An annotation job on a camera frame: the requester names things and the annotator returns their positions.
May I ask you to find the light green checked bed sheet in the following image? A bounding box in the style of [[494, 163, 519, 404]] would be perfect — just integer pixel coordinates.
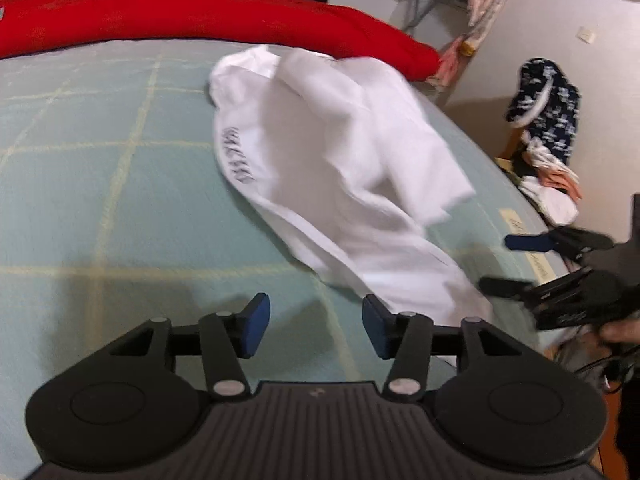
[[0, 37, 568, 480]]

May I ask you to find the navy star-printed garment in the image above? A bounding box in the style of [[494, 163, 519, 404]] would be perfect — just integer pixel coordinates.
[[505, 57, 582, 171]]

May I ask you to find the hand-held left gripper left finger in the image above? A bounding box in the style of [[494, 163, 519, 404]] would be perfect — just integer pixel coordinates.
[[102, 293, 271, 402]]

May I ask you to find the white printed t-shirt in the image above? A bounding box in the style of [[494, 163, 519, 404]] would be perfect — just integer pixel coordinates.
[[207, 44, 497, 333]]

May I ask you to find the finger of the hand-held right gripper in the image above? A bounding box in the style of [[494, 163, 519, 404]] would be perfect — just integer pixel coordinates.
[[504, 227, 614, 266], [477, 267, 593, 306]]

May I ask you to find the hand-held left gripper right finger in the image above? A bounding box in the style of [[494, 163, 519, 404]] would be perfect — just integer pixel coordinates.
[[361, 294, 526, 403]]

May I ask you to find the pink white curtain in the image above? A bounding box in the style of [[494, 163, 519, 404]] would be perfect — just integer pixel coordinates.
[[427, 0, 526, 92]]

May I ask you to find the person's right hand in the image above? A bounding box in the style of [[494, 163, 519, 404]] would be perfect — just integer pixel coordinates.
[[598, 312, 640, 345]]

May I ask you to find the red blanket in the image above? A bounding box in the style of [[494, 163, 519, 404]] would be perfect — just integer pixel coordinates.
[[0, 0, 442, 82]]

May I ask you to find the black cable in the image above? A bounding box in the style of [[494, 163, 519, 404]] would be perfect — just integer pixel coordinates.
[[575, 350, 626, 392]]

